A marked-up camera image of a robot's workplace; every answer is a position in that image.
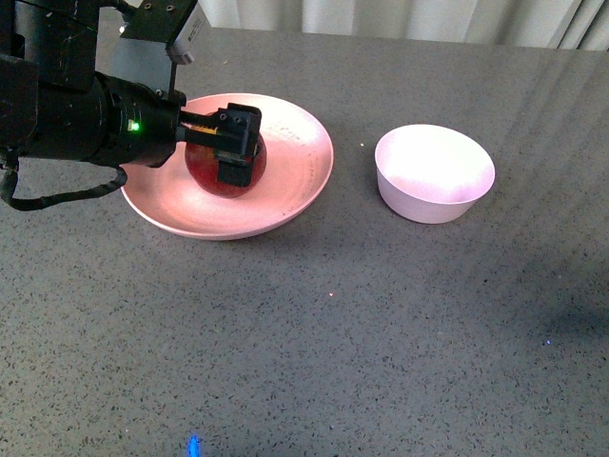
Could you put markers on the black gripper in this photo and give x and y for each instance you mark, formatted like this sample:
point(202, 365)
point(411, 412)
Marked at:
point(144, 129)

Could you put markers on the red apple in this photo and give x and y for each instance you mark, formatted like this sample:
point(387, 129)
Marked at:
point(204, 176)

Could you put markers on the light pink bowl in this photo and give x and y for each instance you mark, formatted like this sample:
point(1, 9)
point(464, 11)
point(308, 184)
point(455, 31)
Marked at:
point(431, 174)

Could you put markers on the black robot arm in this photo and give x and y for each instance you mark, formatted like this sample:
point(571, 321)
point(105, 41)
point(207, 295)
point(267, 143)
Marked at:
point(56, 105)

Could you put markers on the pink plate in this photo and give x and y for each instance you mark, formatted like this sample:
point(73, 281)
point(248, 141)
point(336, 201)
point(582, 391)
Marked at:
point(300, 158)

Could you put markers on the white curtain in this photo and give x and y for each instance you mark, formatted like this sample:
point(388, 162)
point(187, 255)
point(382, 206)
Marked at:
point(566, 25)

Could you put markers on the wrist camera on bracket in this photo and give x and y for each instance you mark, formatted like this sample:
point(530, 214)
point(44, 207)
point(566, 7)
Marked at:
point(156, 39)

